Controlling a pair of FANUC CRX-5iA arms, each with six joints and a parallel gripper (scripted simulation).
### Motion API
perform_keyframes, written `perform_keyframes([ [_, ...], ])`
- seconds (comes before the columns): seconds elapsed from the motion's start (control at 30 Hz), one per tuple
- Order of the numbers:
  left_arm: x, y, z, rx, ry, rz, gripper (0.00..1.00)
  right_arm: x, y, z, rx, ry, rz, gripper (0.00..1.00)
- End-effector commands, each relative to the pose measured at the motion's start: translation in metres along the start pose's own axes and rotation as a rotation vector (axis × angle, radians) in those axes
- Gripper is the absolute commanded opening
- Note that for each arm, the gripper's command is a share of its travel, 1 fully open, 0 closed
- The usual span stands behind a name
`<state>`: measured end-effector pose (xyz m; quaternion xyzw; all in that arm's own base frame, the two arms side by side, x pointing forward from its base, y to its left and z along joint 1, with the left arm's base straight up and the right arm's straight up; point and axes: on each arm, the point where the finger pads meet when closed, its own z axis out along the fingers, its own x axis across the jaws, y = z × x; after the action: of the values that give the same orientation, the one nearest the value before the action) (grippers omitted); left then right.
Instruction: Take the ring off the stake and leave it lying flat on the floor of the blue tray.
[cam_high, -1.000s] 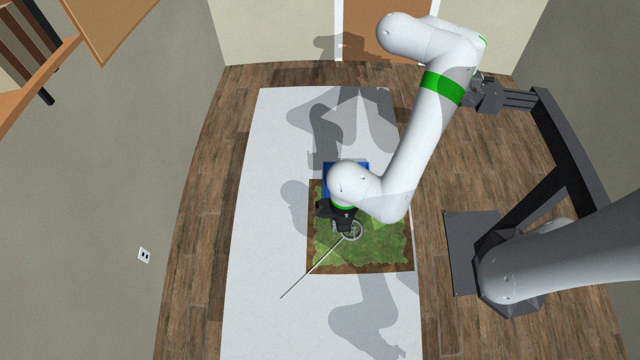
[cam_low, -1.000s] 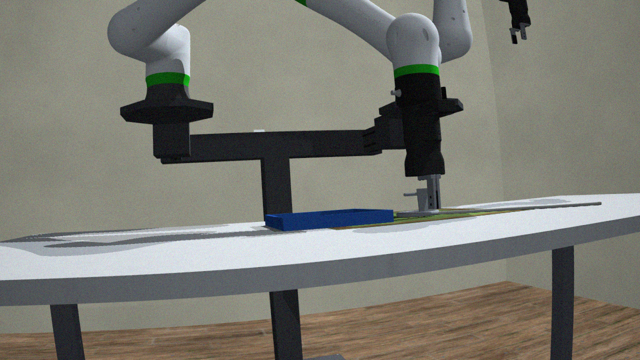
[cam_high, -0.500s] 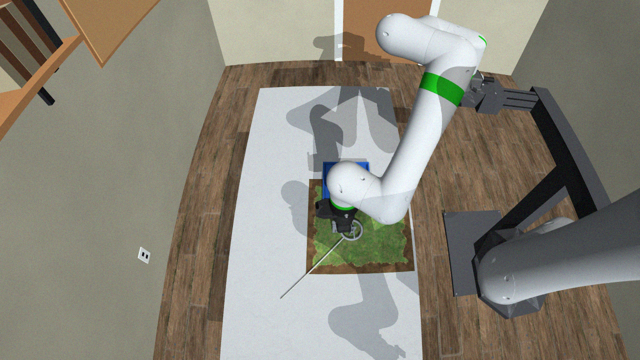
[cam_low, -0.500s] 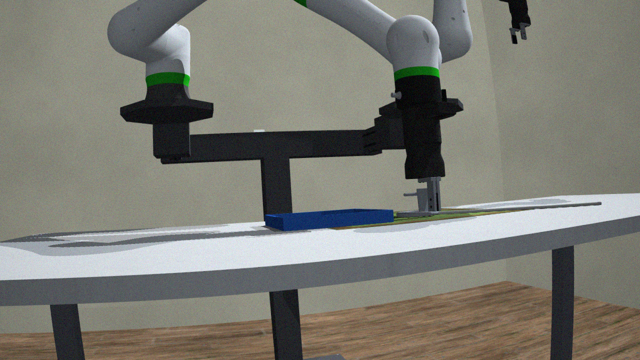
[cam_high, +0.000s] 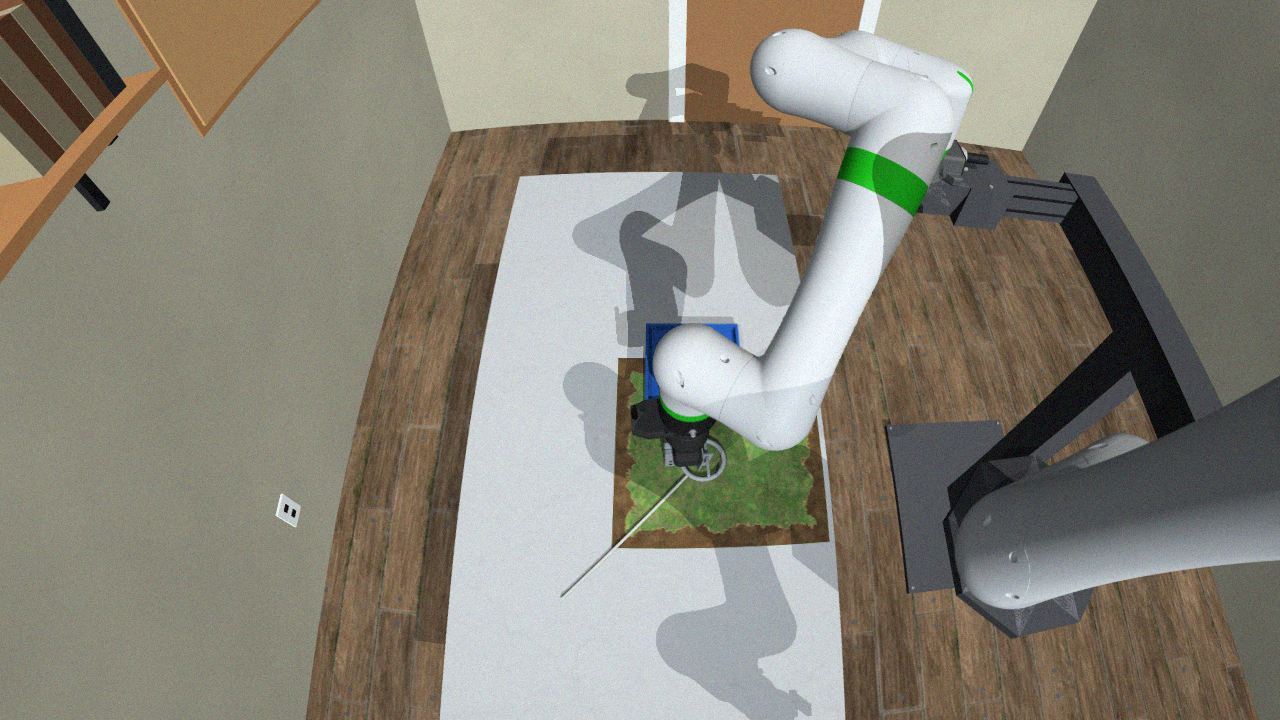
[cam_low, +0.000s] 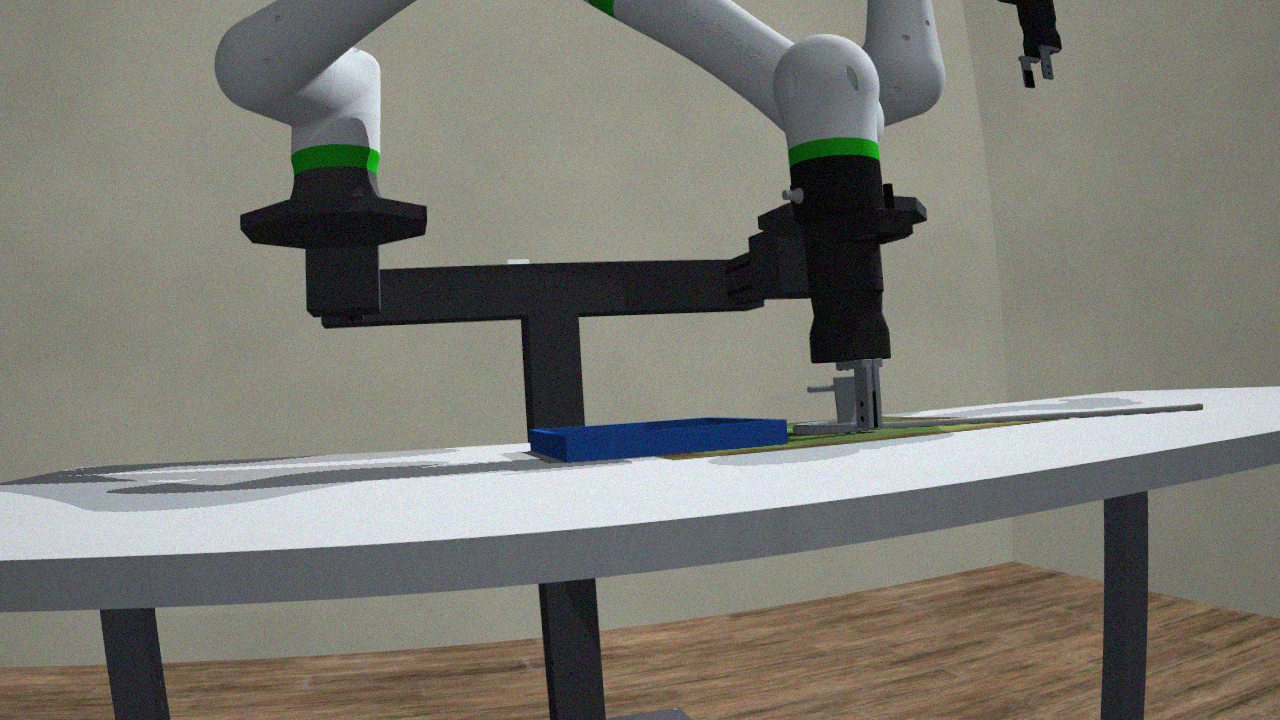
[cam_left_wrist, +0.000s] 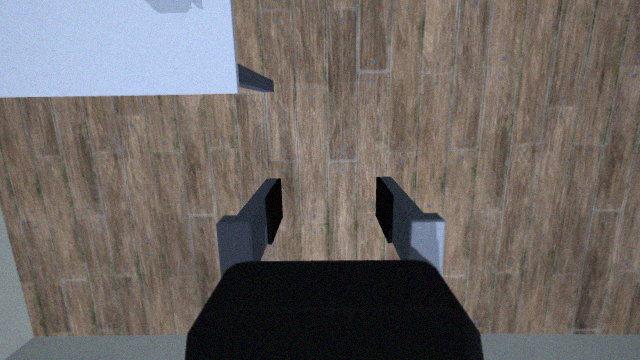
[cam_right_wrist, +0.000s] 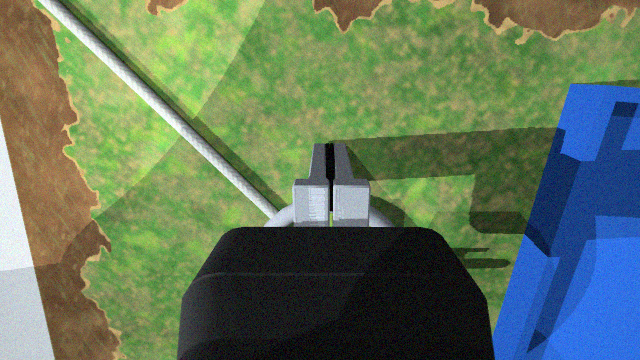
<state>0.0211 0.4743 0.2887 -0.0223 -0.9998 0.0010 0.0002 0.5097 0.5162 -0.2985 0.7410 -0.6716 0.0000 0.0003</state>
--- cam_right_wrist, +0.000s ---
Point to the blue tray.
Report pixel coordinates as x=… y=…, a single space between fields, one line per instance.
x=592 y=309

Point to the white ring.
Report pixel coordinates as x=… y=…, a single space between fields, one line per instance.
x=284 y=218

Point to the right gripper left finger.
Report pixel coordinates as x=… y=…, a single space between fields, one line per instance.
x=311 y=197

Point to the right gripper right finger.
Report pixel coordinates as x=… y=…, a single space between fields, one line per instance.
x=349 y=197

